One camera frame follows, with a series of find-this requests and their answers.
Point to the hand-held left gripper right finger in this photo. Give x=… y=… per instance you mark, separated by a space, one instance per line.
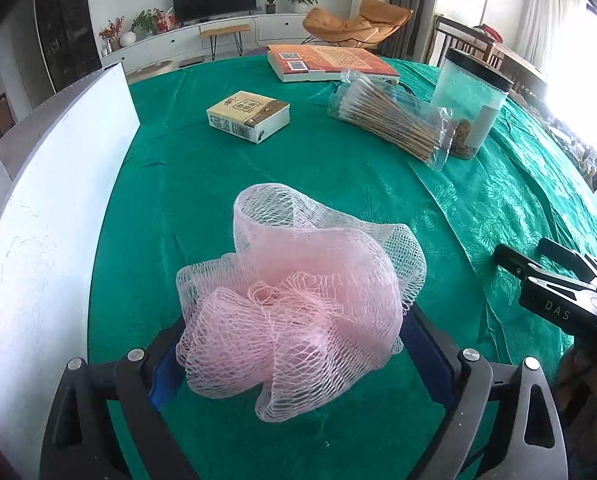
x=428 y=355

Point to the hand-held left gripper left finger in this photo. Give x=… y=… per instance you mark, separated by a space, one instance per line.
x=163 y=390

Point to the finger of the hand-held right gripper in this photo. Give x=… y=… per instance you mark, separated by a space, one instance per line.
x=518 y=266
x=563 y=255

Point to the pink mesh bath loofah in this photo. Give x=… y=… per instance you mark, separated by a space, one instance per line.
x=298 y=310

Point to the white board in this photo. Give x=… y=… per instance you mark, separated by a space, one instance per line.
x=38 y=235

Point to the clear jar with black lid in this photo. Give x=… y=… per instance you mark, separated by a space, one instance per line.
x=468 y=100

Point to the bag of cotton swabs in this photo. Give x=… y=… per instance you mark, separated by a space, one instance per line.
x=388 y=115

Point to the green patterned tablecloth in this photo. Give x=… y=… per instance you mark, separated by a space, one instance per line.
x=278 y=170

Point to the dark wooden chair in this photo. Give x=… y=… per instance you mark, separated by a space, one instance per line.
x=453 y=30

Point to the orange cover book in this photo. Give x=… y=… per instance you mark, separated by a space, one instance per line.
x=328 y=57

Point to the orange lounge chair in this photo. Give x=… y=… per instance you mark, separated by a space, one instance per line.
x=373 y=17

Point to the grey curtain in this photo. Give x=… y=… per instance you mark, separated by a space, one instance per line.
x=408 y=0

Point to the yellow tissue pack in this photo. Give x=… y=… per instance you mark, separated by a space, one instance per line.
x=243 y=110

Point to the white television cabinet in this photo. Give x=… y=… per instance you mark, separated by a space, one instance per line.
x=173 y=42

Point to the white round vase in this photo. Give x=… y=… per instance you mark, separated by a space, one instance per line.
x=128 y=39

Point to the red flower bouquet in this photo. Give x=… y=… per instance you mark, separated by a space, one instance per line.
x=111 y=32

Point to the small green potted plant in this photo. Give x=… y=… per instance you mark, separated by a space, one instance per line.
x=270 y=1

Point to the wooden bench with hairpin legs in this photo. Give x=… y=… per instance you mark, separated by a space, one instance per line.
x=226 y=29

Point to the bushy green potted plant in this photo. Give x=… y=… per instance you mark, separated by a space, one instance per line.
x=145 y=21

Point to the red gift box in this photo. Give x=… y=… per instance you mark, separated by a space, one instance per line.
x=166 y=20

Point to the dark display cabinet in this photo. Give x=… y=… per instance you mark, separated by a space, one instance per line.
x=66 y=25

